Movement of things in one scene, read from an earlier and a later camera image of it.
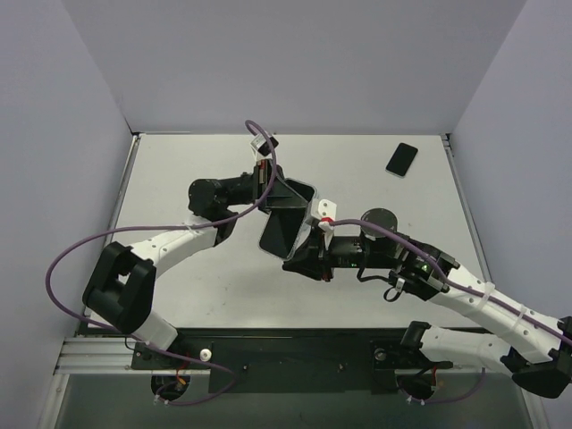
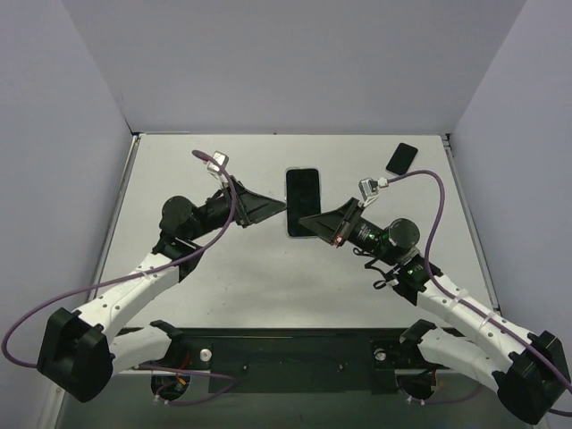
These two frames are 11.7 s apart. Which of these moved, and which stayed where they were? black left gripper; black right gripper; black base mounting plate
Moved: black left gripper; black right gripper
Stayed: black base mounting plate
